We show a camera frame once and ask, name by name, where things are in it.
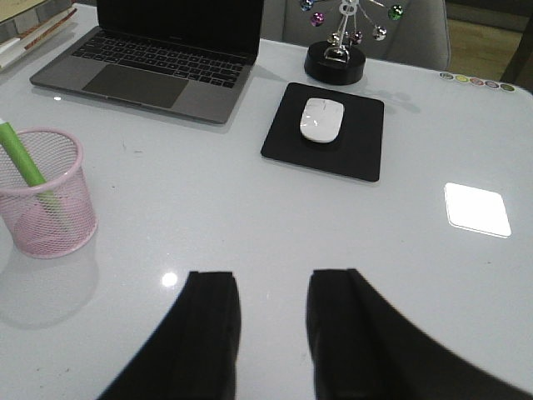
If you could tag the pink mesh pen holder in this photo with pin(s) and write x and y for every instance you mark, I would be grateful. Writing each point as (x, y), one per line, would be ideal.
(35, 231)

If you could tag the grey laptop computer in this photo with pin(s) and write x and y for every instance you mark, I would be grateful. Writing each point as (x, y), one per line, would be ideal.
(189, 58)

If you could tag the black mouse pad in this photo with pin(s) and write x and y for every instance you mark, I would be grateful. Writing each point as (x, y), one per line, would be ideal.
(354, 153)

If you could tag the middle white book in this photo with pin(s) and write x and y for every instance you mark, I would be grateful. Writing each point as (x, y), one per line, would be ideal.
(18, 47)

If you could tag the top yellow book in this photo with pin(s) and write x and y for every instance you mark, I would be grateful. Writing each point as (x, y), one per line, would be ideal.
(17, 17)

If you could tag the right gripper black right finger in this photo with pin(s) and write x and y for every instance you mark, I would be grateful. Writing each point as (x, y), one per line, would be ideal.
(363, 348)

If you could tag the green highlighter pen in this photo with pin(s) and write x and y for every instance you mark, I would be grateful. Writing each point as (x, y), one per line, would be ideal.
(26, 166)

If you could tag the ferris wheel desk ornament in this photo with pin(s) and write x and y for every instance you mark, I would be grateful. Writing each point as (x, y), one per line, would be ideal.
(339, 60)

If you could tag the white computer mouse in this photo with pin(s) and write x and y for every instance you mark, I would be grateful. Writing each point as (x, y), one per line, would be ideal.
(321, 120)

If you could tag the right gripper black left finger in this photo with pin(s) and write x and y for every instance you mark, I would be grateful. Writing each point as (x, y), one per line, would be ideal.
(192, 354)

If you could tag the right grey armchair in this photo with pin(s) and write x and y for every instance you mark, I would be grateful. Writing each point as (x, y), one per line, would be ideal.
(408, 32)

